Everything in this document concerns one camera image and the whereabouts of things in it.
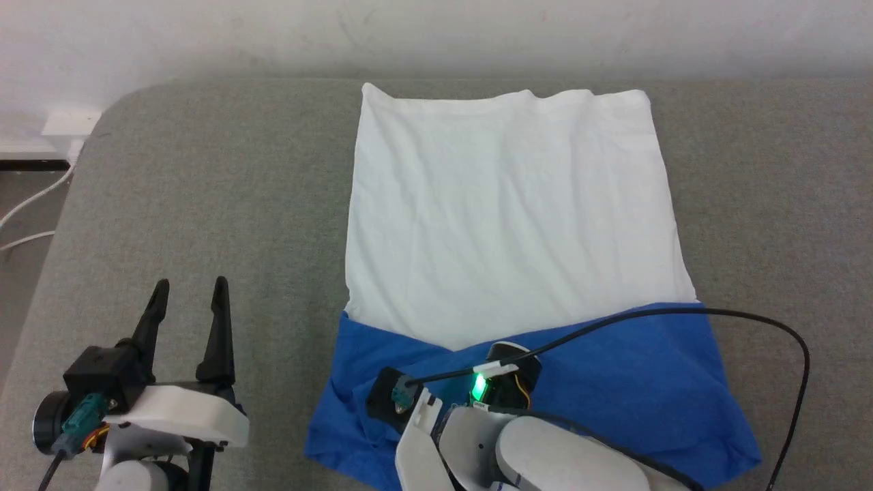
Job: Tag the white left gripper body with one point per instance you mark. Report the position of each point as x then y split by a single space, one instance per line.
184 412

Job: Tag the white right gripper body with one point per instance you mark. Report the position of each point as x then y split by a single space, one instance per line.
426 457

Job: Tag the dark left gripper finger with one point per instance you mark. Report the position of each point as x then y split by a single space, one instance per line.
219 327
151 320

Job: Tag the blue and white t-shirt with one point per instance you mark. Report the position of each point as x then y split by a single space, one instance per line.
511 204

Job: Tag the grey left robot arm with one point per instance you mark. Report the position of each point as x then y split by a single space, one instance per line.
133 477

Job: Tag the grey fabric sofa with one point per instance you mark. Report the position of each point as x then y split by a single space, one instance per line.
204 204

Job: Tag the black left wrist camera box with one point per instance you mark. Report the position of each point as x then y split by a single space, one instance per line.
102 372

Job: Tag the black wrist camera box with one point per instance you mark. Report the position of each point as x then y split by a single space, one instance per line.
382 395
102 372

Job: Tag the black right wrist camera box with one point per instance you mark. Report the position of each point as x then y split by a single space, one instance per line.
382 395

